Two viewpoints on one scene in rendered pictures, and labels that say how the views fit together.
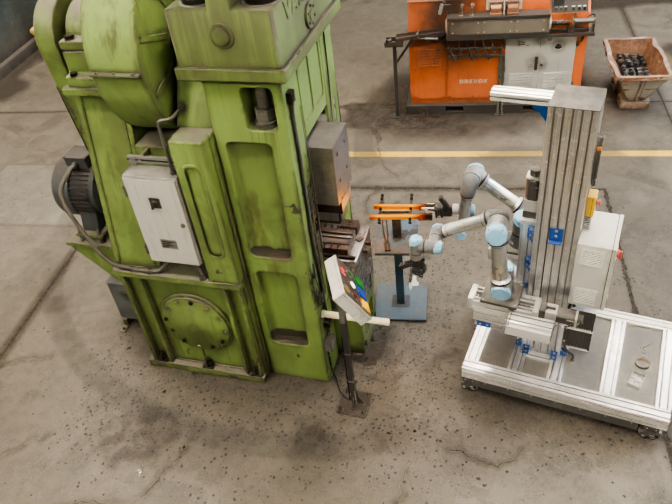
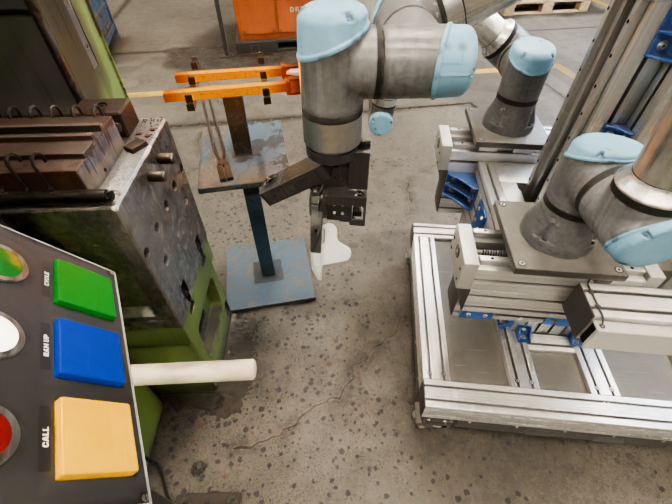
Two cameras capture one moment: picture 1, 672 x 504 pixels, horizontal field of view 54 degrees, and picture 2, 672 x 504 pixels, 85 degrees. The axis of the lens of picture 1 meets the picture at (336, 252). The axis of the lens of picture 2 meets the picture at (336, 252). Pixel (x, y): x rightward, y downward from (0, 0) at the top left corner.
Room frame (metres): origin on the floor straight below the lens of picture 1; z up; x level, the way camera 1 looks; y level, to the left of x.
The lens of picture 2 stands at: (2.53, -0.29, 1.39)
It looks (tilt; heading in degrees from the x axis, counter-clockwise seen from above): 47 degrees down; 336
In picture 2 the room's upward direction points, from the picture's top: straight up
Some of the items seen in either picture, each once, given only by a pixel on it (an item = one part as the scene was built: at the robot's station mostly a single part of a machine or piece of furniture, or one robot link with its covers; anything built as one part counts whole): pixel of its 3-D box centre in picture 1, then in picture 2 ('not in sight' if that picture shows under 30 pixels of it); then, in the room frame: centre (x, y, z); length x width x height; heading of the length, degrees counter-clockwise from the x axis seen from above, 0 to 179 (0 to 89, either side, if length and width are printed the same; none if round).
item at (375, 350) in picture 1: (368, 342); (222, 360); (3.35, -0.15, 0.01); 0.58 x 0.39 x 0.01; 159
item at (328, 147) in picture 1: (311, 158); not in sight; (3.48, 0.07, 1.56); 0.42 x 0.39 x 0.40; 69
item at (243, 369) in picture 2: (356, 318); (154, 374); (3.01, -0.07, 0.62); 0.44 x 0.05 x 0.05; 69
